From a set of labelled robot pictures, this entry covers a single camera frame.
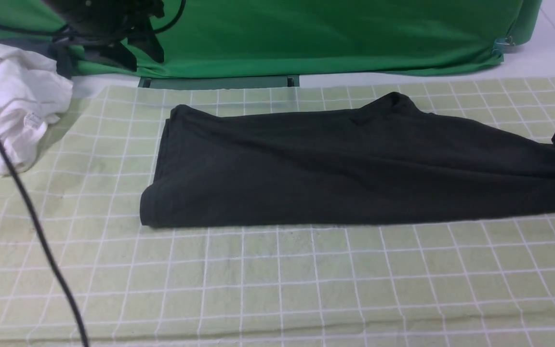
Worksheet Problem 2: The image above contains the dark gray garment behind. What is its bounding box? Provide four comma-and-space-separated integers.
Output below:
0, 38, 76, 79

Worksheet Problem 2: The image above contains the crumpled white garment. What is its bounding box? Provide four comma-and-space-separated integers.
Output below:
0, 44, 73, 172

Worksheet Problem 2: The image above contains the dark gray long-sleeve top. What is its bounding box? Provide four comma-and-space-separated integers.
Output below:
139, 92, 555, 228

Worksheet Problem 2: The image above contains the teal binder clip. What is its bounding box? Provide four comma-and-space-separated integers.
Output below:
491, 37, 516, 56

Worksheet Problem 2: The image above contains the black gripper one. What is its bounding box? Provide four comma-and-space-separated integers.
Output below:
51, 0, 164, 72

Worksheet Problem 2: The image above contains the green backdrop cloth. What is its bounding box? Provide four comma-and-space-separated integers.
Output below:
0, 0, 542, 80

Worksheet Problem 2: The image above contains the light green checked tablecloth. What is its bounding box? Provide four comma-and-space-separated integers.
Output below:
22, 77, 555, 347

